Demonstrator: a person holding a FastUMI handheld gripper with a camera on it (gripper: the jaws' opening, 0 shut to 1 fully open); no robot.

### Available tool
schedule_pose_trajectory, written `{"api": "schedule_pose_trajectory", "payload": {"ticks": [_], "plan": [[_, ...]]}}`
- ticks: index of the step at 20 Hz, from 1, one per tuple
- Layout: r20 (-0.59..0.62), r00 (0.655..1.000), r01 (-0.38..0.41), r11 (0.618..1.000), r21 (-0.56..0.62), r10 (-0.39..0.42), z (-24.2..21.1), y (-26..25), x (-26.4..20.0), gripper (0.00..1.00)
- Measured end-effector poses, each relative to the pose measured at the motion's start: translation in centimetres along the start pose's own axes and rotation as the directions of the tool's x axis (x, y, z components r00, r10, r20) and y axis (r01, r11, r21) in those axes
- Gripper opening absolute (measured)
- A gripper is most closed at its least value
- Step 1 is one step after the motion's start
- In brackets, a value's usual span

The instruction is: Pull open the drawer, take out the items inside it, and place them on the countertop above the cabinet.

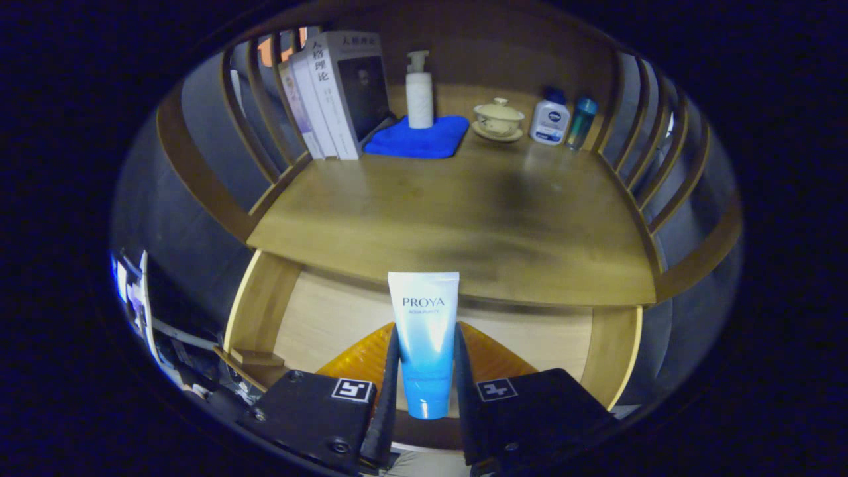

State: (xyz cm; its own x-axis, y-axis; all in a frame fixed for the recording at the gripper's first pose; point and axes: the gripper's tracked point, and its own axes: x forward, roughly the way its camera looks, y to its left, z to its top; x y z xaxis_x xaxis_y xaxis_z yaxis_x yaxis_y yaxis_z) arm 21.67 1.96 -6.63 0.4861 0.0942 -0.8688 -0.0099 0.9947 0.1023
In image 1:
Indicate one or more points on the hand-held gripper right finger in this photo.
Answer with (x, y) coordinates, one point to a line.
(464, 417)

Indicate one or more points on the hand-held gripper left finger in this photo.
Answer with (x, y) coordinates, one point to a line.
(387, 411)

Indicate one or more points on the blue white cream tube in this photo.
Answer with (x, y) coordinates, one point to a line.
(424, 344)

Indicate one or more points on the wooden drawer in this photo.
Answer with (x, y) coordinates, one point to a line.
(331, 318)

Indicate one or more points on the wooden countertop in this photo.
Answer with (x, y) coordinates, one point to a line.
(464, 218)

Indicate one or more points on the white shelf with items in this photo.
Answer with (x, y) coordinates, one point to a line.
(142, 291)

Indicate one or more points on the blue cloth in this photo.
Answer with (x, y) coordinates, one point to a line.
(414, 140)

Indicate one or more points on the beige lidded teacup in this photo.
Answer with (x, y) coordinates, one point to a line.
(497, 120)

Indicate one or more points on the white blue lotion bottle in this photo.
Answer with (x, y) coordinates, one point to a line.
(550, 122)

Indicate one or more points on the purple book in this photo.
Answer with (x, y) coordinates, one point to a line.
(301, 112)

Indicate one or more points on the white pump bottle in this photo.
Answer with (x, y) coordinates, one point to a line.
(419, 99)

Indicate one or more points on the teal bottle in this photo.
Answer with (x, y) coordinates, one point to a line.
(581, 126)

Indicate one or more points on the white book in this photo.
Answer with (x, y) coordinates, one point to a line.
(321, 99)

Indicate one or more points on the grey black book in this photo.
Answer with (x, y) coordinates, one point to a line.
(361, 86)

